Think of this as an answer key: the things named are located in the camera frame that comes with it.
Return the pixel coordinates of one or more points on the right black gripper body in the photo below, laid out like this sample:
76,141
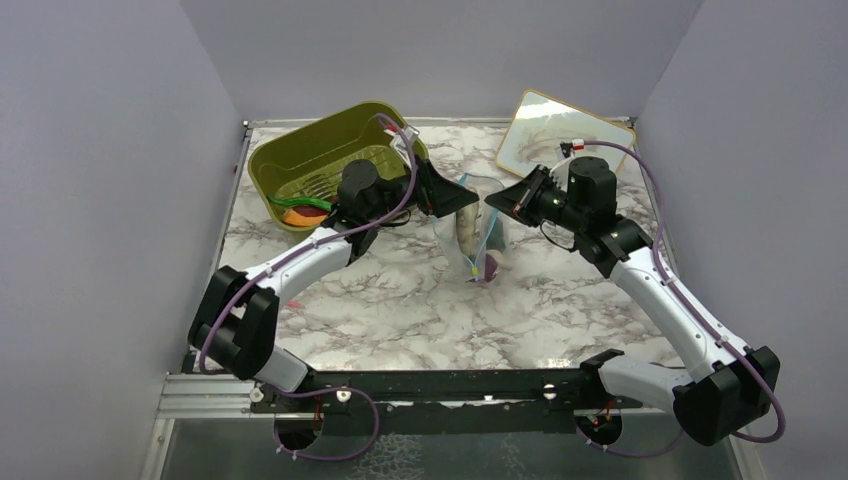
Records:
554,207

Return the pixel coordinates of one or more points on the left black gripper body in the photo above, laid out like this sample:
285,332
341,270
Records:
393,192

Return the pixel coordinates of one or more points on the silver toy fish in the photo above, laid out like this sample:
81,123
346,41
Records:
467,230

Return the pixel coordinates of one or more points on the green chili pepper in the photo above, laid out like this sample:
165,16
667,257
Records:
321,204

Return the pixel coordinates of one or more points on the clear zip top bag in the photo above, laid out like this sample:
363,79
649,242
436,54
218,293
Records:
493,233

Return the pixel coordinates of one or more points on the purple red onion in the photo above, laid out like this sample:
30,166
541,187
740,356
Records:
488,267

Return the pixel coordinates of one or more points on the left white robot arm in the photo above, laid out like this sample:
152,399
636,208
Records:
236,322

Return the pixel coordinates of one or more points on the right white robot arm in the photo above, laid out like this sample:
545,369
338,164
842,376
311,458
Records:
724,384

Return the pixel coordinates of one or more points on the red meat slice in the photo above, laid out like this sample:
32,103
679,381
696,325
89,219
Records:
309,211

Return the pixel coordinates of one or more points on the olive green plastic bin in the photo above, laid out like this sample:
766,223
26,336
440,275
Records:
309,161

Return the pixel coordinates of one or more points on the orange squash slice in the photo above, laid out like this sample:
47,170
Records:
296,221

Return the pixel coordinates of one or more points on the wood framed whiteboard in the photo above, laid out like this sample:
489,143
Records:
541,123

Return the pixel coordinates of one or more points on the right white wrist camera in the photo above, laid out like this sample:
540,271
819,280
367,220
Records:
567,151

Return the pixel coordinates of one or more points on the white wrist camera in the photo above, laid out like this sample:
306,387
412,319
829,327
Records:
567,151
399,143

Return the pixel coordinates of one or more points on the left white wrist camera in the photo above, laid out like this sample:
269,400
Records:
399,143

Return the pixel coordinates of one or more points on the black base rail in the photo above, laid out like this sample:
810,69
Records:
417,402

